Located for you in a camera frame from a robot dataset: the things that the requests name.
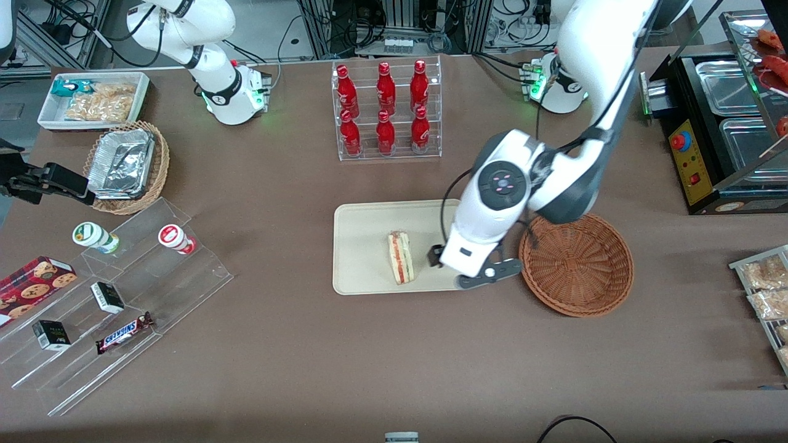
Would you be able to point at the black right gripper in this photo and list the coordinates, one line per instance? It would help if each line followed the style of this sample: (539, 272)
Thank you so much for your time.
(24, 182)

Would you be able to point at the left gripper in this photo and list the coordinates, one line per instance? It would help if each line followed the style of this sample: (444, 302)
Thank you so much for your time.
(436, 255)

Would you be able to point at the triangular sandwich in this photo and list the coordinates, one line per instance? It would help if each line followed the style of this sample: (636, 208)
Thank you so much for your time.
(401, 258)

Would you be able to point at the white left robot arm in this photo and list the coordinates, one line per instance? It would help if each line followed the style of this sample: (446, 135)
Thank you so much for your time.
(591, 61)

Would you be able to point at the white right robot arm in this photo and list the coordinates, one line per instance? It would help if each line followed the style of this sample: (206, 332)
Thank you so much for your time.
(184, 24)

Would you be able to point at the aluminium foil tray stack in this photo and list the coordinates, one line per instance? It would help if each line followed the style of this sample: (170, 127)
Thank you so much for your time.
(120, 163)

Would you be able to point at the beige plastic tray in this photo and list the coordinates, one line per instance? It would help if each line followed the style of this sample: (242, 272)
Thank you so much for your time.
(363, 246)

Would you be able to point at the light brown wicker basket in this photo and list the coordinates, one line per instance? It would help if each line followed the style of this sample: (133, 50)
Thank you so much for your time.
(161, 160)

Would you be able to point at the dark brown wicker basket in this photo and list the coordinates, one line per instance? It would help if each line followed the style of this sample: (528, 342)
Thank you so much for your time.
(578, 271)

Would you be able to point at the green lid drink cup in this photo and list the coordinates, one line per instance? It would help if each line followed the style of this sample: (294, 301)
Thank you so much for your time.
(89, 235)

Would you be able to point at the white rectangular bin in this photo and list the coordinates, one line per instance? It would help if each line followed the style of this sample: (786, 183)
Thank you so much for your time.
(49, 114)

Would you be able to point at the clear bag of chips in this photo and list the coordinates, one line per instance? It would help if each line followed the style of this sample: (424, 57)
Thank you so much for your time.
(101, 104)

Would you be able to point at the green snack packet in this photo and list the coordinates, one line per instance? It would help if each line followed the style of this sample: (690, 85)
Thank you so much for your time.
(68, 88)

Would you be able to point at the red cookie box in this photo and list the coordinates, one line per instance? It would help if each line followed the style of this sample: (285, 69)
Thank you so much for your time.
(34, 286)

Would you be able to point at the red lid drink cup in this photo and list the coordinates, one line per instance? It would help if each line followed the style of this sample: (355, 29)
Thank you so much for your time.
(172, 237)

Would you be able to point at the small black box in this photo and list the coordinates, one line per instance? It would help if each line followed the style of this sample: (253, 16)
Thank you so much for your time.
(108, 297)
(51, 335)

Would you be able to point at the red cola bottle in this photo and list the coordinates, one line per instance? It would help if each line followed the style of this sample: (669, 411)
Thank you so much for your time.
(420, 132)
(419, 86)
(350, 135)
(386, 89)
(385, 135)
(346, 92)

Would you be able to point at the clear acrylic stepped stand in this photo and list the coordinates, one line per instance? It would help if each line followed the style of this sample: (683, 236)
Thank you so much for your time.
(166, 289)

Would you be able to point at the snickers chocolate bar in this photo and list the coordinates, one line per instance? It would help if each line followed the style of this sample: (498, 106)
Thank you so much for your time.
(123, 333)

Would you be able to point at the small white label block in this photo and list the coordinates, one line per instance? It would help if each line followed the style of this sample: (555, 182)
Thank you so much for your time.
(401, 437)

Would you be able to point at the clear acrylic bottle rack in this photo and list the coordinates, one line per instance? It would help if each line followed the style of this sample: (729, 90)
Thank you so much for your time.
(369, 58)

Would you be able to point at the black food warmer appliance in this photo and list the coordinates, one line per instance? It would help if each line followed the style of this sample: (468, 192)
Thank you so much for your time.
(689, 178)

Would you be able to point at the red round knob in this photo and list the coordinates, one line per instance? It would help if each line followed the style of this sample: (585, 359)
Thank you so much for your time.
(680, 141)

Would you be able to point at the clear bag of pastry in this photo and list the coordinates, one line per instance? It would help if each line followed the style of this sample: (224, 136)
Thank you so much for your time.
(769, 304)
(763, 274)
(783, 333)

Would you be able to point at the steel warmer pan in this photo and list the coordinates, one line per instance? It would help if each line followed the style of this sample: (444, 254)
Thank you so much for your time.
(726, 86)
(748, 147)

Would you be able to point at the red sausage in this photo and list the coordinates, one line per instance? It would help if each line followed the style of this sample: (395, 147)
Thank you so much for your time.
(777, 66)
(769, 39)

